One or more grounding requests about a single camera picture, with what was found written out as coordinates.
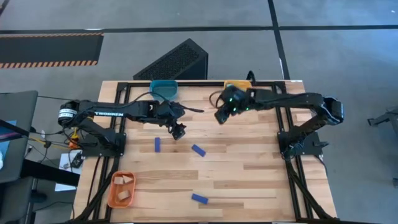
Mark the white paper sheet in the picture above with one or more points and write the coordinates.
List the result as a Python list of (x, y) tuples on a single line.
[(66, 183)]

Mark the black desk beam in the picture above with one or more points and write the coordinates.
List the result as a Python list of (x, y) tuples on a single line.
[(49, 172)]

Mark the black metal stand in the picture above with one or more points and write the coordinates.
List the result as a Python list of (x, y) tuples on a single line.
[(385, 117)]

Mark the black clamp at table edge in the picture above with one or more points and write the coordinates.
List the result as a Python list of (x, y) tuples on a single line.
[(251, 77)]

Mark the black mesh computer case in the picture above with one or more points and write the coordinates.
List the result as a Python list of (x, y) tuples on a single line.
[(175, 62)]

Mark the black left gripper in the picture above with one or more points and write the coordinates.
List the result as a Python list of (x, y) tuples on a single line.
[(169, 112)]

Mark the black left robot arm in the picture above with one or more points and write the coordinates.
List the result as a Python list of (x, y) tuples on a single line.
[(109, 113)]

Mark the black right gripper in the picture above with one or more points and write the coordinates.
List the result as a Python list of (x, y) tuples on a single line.
[(233, 99)]

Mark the black hazard-striped floor mat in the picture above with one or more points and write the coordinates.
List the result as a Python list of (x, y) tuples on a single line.
[(49, 49)]

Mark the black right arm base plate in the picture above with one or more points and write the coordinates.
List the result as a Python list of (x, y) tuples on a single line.
[(311, 146)]

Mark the salmon red plastic bin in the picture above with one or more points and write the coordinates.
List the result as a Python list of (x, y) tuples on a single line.
[(122, 189)]

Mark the yellow-orange plastic bin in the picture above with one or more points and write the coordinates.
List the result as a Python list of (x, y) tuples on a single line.
[(237, 84)]

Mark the dark blue rectangular block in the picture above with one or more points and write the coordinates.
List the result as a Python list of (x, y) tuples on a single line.
[(198, 150), (199, 198), (157, 144)]

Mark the black aluminium table frame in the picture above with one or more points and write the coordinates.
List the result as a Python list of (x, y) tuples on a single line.
[(199, 84)]

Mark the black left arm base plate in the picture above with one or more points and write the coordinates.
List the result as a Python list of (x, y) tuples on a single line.
[(105, 151)]

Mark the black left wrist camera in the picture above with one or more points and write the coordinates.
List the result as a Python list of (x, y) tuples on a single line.
[(179, 132)]

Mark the teal plastic bin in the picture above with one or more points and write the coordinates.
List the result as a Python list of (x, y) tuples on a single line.
[(163, 88)]

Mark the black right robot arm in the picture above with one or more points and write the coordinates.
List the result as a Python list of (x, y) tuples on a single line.
[(286, 98)]

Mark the small black electronic device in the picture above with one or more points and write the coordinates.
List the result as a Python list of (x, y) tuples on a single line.
[(76, 160)]

